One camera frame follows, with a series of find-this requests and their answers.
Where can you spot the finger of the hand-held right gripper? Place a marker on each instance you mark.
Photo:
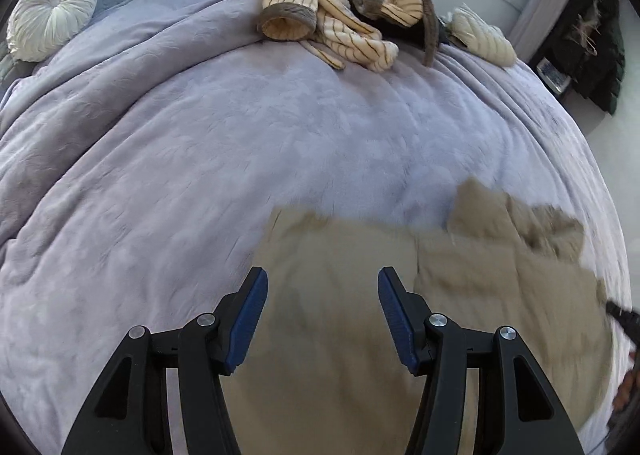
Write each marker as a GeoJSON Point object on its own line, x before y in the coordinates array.
{"type": "Point", "coordinates": [622, 319]}

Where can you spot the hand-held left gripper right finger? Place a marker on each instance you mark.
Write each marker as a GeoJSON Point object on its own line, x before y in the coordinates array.
{"type": "Point", "coordinates": [397, 320]}

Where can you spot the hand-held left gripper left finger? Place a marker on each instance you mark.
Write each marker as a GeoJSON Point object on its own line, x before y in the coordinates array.
{"type": "Point", "coordinates": [247, 320]}

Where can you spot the beige puffer jacket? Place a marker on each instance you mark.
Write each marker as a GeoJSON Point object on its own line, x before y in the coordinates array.
{"type": "Point", "coordinates": [340, 255]}

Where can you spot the lavender plush blanket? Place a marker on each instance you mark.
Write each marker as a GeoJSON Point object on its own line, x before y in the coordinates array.
{"type": "Point", "coordinates": [200, 135]}

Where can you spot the hanging dark green jacket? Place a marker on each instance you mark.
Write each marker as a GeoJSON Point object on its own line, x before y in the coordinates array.
{"type": "Point", "coordinates": [612, 70]}

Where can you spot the blue and white printed bag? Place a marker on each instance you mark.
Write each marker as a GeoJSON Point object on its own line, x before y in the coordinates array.
{"type": "Point", "coordinates": [552, 74]}

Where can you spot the dark garment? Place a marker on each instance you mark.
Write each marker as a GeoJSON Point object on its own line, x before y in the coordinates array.
{"type": "Point", "coordinates": [405, 32]}

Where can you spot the folded cream puffer jacket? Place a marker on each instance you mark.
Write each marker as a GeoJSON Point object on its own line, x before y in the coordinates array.
{"type": "Point", "coordinates": [485, 37]}

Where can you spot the round white pleated pillow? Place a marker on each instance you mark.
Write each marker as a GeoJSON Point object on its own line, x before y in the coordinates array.
{"type": "Point", "coordinates": [50, 10]}

